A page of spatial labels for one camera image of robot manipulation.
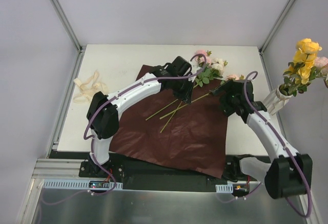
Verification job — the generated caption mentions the artificial flower bouquet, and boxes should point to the artificial flower bouquet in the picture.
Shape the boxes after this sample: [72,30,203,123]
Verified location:
[145,50,245,133]

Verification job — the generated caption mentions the red wrapping paper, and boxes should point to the red wrapping paper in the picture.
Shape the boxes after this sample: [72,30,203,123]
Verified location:
[109,79,228,178]

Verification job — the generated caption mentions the yellow rose stem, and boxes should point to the yellow rose stem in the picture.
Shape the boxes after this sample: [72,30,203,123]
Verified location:
[280,38,323,96]

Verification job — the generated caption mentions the cream ribbon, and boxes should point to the cream ribbon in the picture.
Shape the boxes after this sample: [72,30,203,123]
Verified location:
[73,70,109,104]

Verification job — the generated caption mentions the pink rose stem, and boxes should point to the pink rose stem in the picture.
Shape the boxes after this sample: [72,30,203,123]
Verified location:
[315,57,328,87]

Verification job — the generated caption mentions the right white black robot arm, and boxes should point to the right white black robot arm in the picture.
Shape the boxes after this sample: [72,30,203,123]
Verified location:
[210,80,313,199]

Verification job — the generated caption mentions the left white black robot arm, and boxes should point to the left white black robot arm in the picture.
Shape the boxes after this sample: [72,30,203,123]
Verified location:
[84,56,202,177]

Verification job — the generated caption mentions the white ribbed vase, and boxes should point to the white ribbed vase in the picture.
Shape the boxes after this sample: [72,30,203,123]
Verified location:
[262,87,292,115]

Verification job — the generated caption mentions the right white cable duct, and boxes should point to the right white cable duct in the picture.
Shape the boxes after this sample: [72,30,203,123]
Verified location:
[215,183,234,194]

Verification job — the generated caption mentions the white cable duct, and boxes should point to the white cable duct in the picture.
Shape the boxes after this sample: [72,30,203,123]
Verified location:
[215,183,234,194]
[43,179,123,191]

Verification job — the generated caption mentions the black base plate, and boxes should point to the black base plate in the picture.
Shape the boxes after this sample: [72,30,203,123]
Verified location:
[50,152,255,197]

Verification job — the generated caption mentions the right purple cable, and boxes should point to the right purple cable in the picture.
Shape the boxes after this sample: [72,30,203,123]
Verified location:
[215,71,315,218]

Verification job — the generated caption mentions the purple cable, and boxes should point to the purple cable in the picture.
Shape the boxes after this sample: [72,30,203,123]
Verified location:
[40,53,208,205]
[215,71,315,218]

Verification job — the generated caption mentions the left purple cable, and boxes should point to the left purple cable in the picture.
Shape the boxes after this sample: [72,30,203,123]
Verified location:
[40,53,208,205]

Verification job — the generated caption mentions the right aluminium frame post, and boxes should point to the right aluminium frame post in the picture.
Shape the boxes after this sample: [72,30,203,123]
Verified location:
[258,0,311,54]

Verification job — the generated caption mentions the aluminium frame post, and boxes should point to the aluminium frame post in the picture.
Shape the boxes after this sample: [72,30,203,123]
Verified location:
[38,0,86,53]
[258,0,311,54]

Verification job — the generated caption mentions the left white cable duct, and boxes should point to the left white cable duct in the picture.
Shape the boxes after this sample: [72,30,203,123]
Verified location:
[43,179,123,191]

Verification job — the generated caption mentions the left aluminium frame post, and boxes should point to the left aluminium frame post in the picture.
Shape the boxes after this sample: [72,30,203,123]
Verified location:
[38,0,86,53]

